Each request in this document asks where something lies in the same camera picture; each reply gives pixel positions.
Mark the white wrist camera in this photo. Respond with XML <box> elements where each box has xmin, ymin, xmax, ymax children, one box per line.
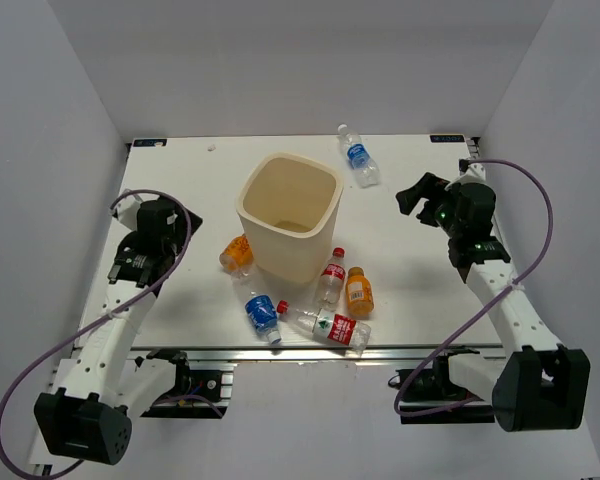
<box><xmin>456</xmin><ymin>159</ymin><xmax>486</xmax><ymax>184</ymax></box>
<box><xmin>111</xmin><ymin>194</ymin><xmax>142</xmax><ymax>231</ymax></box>

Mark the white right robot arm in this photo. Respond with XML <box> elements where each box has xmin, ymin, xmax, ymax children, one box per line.
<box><xmin>396</xmin><ymin>173</ymin><xmax>590</xmax><ymax>432</ymax></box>

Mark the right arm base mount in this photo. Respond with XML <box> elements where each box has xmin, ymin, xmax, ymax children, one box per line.
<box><xmin>400</xmin><ymin>347</ymin><xmax>495</xmax><ymax>425</ymax></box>

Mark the orange juice bottle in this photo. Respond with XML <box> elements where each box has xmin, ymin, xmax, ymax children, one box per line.
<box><xmin>345</xmin><ymin>266</ymin><xmax>374</xmax><ymax>318</ymax></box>
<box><xmin>219</xmin><ymin>234</ymin><xmax>253</xmax><ymax>273</ymax></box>

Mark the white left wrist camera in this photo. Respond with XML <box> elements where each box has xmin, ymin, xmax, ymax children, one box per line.
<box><xmin>111</xmin><ymin>194</ymin><xmax>142</xmax><ymax>231</ymax></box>

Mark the large clear bottle red label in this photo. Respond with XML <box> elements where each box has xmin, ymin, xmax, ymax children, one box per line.
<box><xmin>276</xmin><ymin>300</ymin><xmax>371</xmax><ymax>357</ymax></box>

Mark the clear bottle blue label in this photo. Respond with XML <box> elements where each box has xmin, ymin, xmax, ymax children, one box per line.
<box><xmin>337</xmin><ymin>124</ymin><xmax>381</xmax><ymax>188</ymax></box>

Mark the left blue table label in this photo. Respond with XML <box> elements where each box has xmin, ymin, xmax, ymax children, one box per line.
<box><xmin>132</xmin><ymin>138</ymin><xmax>167</xmax><ymax>148</ymax></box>

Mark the clear bottle red cap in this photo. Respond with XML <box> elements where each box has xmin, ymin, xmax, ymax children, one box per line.
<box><xmin>314</xmin><ymin>247</ymin><xmax>346</xmax><ymax>311</ymax></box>

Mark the blue table label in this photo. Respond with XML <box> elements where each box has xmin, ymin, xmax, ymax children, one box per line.
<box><xmin>132</xmin><ymin>138</ymin><xmax>167</xmax><ymax>148</ymax></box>
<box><xmin>429</xmin><ymin>134</ymin><xmax>466</xmax><ymax>143</ymax></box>

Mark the right blue table label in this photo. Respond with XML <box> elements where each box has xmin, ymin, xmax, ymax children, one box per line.
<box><xmin>429</xmin><ymin>134</ymin><xmax>466</xmax><ymax>143</ymax></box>

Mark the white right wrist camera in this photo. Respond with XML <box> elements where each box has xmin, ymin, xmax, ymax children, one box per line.
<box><xmin>456</xmin><ymin>159</ymin><xmax>486</xmax><ymax>184</ymax></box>

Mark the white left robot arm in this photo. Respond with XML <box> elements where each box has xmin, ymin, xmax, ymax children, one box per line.
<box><xmin>34</xmin><ymin>196</ymin><xmax>203</xmax><ymax>465</ymax></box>

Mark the cream plastic bin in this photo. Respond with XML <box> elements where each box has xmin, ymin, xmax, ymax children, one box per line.
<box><xmin>236</xmin><ymin>152</ymin><xmax>343</xmax><ymax>284</ymax></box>

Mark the blue label crushed bottle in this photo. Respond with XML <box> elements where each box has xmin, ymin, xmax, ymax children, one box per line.
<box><xmin>245</xmin><ymin>295</ymin><xmax>281</xmax><ymax>345</ymax></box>

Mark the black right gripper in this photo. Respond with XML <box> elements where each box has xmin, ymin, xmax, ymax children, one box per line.
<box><xmin>395</xmin><ymin>173</ymin><xmax>463</xmax><ymax>238</ymax></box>

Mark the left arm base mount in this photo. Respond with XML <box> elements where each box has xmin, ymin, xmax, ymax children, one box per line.
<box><xmin>117</xmin><ymin>348</ymin><xmax>233</xmax><ymax>419</ymax></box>

